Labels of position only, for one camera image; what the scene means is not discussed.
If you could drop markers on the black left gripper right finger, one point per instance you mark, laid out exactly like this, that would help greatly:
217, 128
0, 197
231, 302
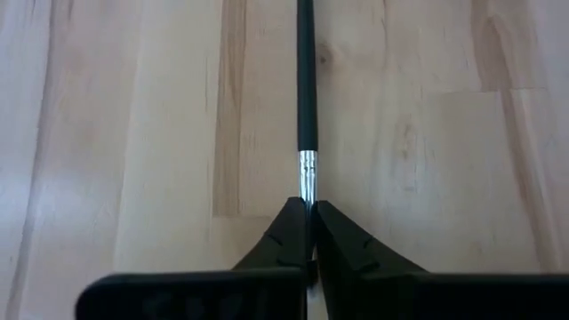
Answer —
422, 298

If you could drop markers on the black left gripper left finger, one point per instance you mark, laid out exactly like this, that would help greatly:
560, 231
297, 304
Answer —
200, 298

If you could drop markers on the thin black makeup brush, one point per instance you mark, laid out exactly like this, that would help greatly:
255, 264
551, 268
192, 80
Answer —
306, 89

